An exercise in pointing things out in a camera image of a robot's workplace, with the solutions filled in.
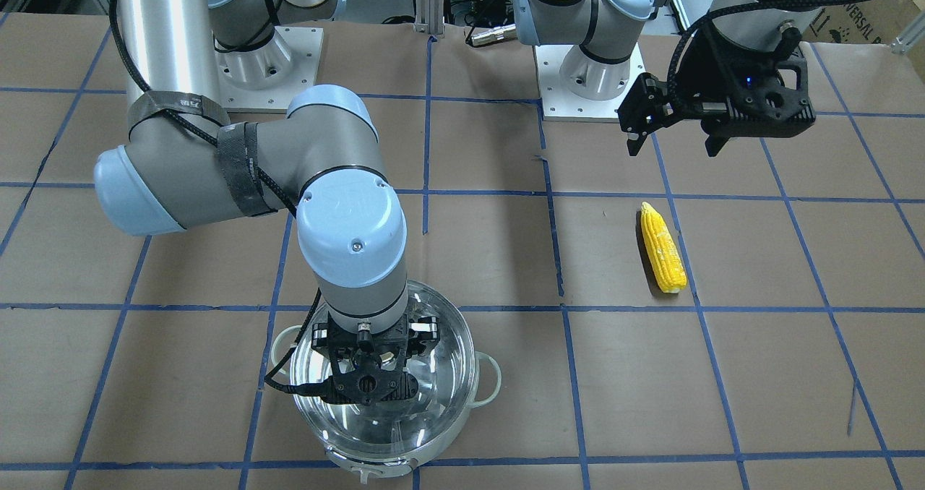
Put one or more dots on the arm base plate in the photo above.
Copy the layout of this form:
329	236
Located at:
575	88
265	80

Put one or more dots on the grey toy cooking pot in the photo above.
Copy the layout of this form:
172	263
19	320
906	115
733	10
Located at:
462	403

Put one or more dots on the cardboard box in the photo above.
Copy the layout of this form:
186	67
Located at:
878	21

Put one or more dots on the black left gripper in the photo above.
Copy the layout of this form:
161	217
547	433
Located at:
698	66

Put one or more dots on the black power adapter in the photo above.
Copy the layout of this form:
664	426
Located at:
489	13

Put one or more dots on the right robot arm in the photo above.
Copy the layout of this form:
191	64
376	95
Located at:
185	164

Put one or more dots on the aluminium frame post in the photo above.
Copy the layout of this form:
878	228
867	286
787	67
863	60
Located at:
429	17

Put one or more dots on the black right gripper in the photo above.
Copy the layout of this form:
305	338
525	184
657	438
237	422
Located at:
426	329

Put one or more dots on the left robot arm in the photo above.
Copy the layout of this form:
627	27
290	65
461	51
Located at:
607	30

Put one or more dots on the yellow toy corn cob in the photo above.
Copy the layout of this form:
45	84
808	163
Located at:
663	253

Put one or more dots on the silver metal connector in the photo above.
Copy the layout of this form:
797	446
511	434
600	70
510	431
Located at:
494	35

